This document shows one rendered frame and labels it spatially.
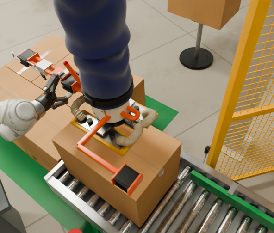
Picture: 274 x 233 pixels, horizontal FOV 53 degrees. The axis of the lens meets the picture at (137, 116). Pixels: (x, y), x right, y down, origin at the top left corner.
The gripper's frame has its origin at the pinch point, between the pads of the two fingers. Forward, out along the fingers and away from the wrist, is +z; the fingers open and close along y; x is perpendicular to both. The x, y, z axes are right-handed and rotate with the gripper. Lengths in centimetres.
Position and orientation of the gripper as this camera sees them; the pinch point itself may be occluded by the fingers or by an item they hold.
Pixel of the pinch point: (71, 80)
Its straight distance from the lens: 144.5
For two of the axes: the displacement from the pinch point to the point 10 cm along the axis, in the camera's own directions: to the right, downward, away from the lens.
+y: 0.6, 6.3, 7.8
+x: 8.0, 4.4, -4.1
